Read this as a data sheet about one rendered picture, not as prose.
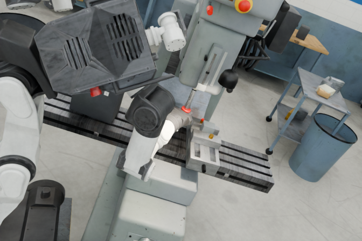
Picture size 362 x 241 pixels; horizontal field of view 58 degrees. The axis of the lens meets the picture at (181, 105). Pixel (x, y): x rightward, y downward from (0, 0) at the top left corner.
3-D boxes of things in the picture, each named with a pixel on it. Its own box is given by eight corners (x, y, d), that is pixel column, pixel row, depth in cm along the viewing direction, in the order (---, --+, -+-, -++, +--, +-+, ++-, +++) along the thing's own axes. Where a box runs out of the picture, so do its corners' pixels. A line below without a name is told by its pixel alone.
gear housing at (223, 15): (255, 40, 128) (267, 16, 123) (197, 18, 126) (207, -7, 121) (246, 16, 157) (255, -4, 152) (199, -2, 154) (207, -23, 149)
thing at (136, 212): (148, 303, 177) (185, 237, 147) (91, 288, 173) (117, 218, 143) (164, 192, 246) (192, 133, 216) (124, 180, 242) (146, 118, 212)
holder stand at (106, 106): (110, 125, 161) (120, 92, 151) (68, 108, 161) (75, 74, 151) (118, 113, 172) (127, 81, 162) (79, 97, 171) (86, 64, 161)
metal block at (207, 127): (210, 137, 167) (215, 129, 164) (199, 134, 166) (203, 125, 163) (210, 132, 171) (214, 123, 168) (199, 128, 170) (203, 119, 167)
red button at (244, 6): (247, 14, 109) (252, 2, 107) (236, 10, 109) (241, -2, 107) (246, 12, 112) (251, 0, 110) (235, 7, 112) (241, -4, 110)
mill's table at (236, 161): (267, 194, 172) (275, 184, 168) (34, 120, 157) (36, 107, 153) (261, 164, 192) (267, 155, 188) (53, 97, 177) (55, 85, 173)
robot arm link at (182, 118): (195, 114, 155) (184, 123, 145) (188, 129, 160) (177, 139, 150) (173, 101, 159) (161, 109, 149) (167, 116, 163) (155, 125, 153)
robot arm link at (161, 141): (177, 128, 143) (165, 147, 132) (162, 134, 148) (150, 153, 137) (168, 117, 141) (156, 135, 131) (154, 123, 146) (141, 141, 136)
